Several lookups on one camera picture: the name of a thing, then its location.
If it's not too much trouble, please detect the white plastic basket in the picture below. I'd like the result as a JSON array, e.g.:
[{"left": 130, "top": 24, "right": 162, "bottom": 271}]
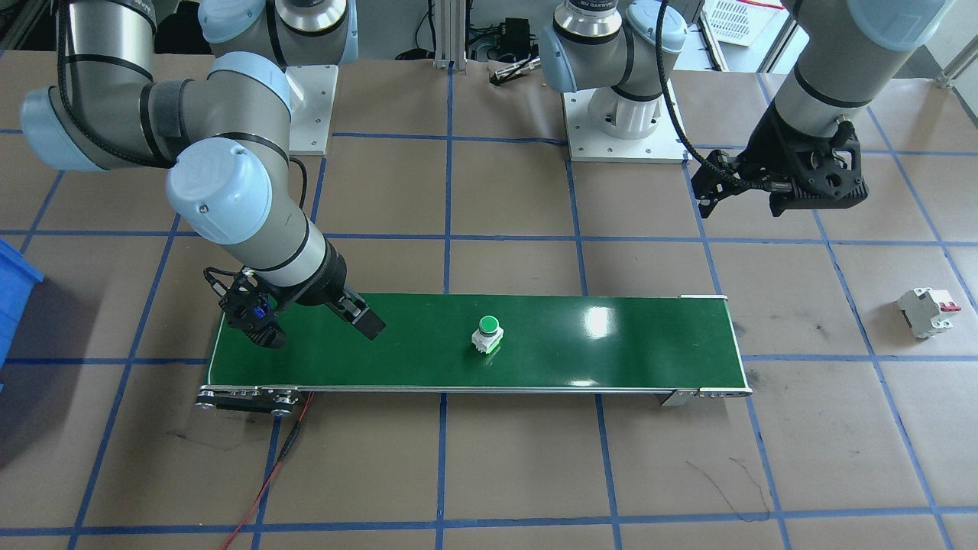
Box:
[{"left": 701, "top": 0, "right": 789, "bottom": 48}]

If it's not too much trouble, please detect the blue open-front storage bin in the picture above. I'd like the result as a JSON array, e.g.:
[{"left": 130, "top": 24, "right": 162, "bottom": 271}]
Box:
[{"left": 0, "top": 238, "right": 45, "bottom": 392}]

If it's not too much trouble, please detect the black power brick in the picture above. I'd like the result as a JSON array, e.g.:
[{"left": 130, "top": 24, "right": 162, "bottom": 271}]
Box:
[{"left": 500, "top": 17, "right": 536, "bottom": 56}]

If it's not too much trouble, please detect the metal clamp tool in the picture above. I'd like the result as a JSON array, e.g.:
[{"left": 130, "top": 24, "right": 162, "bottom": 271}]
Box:
[{"left": 491, "top": 57, "right": 545, "bottom": 85}]

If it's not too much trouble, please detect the white circuit breaker red lever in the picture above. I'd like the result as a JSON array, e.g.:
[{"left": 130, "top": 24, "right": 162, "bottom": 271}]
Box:
[{"left": 898, "top": 287, "right": 956, "bottom": 341}]

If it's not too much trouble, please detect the green push button switch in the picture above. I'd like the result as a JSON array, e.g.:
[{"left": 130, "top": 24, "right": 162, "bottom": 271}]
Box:
[{"left": 470, "top": 315, "right": 505, "bottom": 356}]

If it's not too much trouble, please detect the white square base plate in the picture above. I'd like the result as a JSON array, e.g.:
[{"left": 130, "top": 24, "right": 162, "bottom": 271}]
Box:
[
  {"left": 284, "top": 64, "right": 340, "bottom": 157},
  {"left": 562, "top": 86, "right": 690, "bottom": 163}
]

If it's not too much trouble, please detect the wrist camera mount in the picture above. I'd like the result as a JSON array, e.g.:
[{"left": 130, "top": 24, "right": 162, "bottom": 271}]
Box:
[
  {"left": 205, "top": 264, "right": 288, "bottom": 350},
  {"left": 690, "top": 147, "right": 767, "bottom": 220}
]

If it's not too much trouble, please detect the red and black wire pair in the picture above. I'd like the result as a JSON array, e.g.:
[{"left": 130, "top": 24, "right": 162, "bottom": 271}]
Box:
[{"left": 220, "top": 391, "right": 316, "bottom": 550}]

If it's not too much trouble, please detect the green conveyor belt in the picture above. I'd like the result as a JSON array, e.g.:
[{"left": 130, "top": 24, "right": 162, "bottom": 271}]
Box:
[{"left": 196, "top": 294, "right": 753, "bottom": 416}]

